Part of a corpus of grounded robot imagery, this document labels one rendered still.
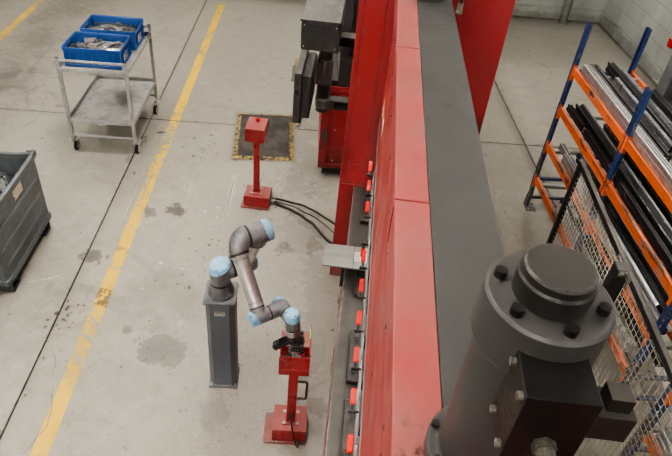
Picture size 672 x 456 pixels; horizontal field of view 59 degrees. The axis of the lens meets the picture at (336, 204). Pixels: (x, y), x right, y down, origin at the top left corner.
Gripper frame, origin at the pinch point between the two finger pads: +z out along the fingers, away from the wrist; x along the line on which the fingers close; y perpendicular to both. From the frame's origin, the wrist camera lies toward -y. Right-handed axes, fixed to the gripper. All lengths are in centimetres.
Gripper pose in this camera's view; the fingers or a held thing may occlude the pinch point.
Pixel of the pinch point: (291, 358)
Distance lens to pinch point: 321.2
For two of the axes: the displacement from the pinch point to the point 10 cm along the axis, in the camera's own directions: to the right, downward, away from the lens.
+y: 10.0, 0.0, -0.1
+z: 0.0, 7.9, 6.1
